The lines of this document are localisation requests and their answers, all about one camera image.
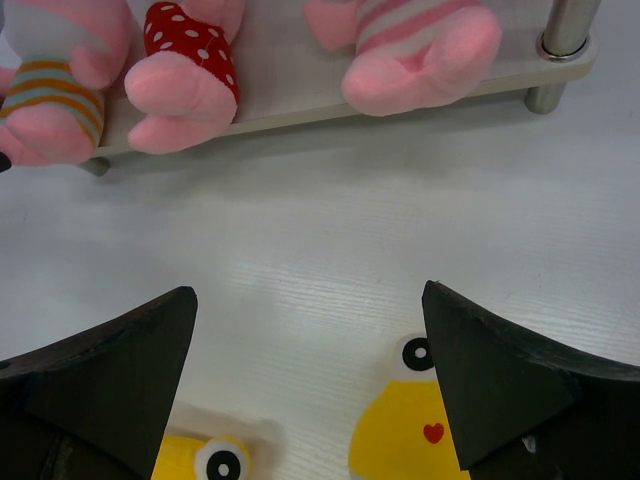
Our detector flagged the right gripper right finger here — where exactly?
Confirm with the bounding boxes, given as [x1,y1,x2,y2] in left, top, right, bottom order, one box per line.
[422,281,639,479]

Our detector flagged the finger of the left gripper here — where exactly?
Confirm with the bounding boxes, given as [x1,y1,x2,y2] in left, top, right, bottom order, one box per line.
[0,152,12,173]

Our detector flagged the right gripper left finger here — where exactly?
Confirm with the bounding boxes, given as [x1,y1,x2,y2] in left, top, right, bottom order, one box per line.
[1,286,198,479]

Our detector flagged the yellow frog red-striped shirt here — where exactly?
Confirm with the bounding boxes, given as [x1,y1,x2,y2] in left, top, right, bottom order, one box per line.
[348,333,470,480]

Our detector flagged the pink frog orange-striped shirt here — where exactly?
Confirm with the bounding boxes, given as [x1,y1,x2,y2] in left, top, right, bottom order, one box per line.
[1,1,135,167]

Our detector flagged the pink frog red polka-dot shirt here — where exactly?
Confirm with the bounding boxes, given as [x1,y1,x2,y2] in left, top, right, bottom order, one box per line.
[124,0,246,154]

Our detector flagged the pink frog pink-striped shirt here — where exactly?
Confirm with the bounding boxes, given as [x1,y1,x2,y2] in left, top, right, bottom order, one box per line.
[304,0,503,117]

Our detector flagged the yellow frog lying sideways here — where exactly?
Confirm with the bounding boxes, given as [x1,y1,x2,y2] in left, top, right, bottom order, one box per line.
[151,435,251,480]

